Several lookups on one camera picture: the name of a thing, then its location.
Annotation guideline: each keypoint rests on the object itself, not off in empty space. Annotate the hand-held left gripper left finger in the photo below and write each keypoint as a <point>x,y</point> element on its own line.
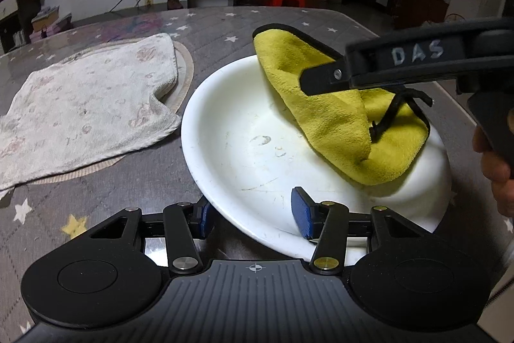
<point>182,234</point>

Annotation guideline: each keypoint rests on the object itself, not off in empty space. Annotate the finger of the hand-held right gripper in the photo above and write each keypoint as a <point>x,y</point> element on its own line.
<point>321,80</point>

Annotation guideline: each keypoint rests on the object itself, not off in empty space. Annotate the white bowl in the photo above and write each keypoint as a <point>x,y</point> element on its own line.
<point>241,126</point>

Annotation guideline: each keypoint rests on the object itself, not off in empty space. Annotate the white floral towel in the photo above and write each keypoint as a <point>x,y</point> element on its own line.
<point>80,106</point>

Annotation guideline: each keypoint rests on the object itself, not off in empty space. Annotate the yellow microfiber cloth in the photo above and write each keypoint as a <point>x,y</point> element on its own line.
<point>333,126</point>

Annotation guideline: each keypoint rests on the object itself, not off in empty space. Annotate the person's right hand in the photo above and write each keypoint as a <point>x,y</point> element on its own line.
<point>500,178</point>

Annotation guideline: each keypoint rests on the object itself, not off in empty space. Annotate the beige round placemat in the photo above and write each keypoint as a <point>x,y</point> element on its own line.
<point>184,69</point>

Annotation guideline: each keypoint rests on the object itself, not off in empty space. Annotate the grey star-print table mat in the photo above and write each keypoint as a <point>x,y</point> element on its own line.
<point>100,190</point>

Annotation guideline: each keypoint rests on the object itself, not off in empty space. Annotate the stack of gift boxes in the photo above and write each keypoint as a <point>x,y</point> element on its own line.
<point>52,23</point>

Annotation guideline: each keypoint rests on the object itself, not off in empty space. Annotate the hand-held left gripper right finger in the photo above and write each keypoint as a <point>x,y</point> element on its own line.
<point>303,212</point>

